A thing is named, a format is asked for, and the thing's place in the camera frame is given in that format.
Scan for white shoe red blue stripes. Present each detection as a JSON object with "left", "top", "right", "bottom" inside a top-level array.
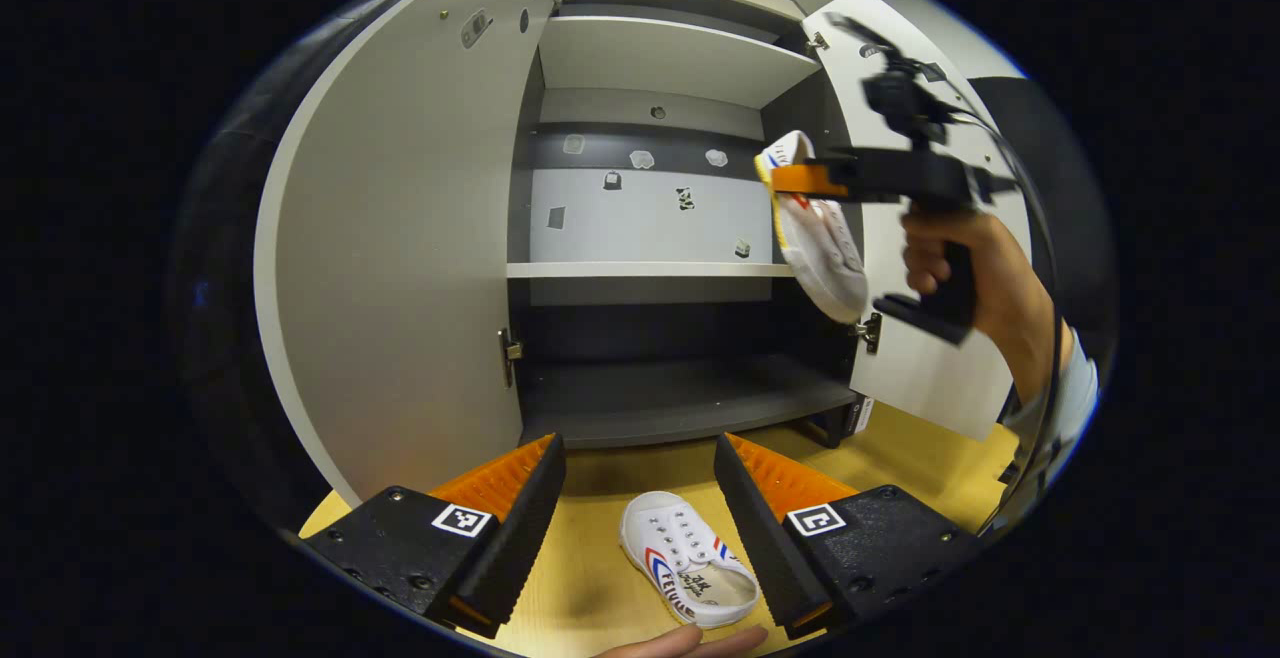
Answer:
[
  {"left": 620, "top": 491, "right": 761, "bottom": 629},
  {"left": 753, "top": 130, "right": 869, "bottom": 325}
]

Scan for white shoe cabinet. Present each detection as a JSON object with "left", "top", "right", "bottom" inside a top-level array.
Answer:
[{"left": 253, "top": 0, "right": 1036, "bottom": 507}]

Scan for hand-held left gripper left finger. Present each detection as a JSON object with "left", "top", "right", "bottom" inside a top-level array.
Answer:
[{"left": 300, "top": 433, "right": 567, "bottom": 639}]

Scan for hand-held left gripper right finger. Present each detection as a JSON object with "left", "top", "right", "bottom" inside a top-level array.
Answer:
[{"left": 713, "top": 432, "right": 986, "bottom": 639}]

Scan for white cabinet door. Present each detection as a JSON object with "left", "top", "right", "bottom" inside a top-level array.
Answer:
[
  {"left": 803, "top": 0, "right": 1036, "bottom": 442},
  {"left": 253, "top": 0, "right": 566, "bottom": 507}
]

